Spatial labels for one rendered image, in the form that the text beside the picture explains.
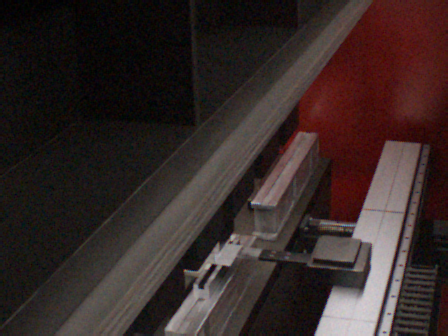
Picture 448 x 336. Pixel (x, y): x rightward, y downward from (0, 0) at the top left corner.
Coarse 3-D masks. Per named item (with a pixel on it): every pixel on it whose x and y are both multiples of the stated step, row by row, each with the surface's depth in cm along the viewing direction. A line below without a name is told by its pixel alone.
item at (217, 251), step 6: (228, 222) 156; (234, 222) 160; (228, 228) 157; (234, 228) 160; (228, 234) 157; (222, 240) 153; (228, 240) 161; (216, 246) 152; (222, 246) 154; (216, 252) 152; (216, 258) 154
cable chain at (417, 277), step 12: (408, 264) 142; (408, 276) 138; (420, 276) 138; (432, 276) 138; (408, 288) 134; (420, 288) 134; (432, 288) 134; (408, 300) 131; (420, 300) 132; (432, 300) 131; (408, 312) 129; (420, 312) 128; (396, 324) 125; (408, 324) 124; (420, 324) 124
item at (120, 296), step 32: (352, 0) 149; (320, 64) 112; (288, 96) 93; (256, 128) 82; (224, 160) 74; (192, 192) 68; (224, 192) 72; (160, 224) 63; (192, 224) 65; (128, 256) 58; (160, 256) 58; (96, 288) 54; (128, 288) 53; (96, 320) 50; (128, 320) 53
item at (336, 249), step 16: (320, 240) 155; (336, 240) 153; (352, 240) 153; (240, 256) 156; (256, 256) 155; (272, 256) 154; (288, 256) 154; (304, 256) 154; (320, 256) 147; (336, 256) 147; (352, 256) 147; (368, 256) 150; (320, 272) 147; (336, 272) 146; (352, 272) 144
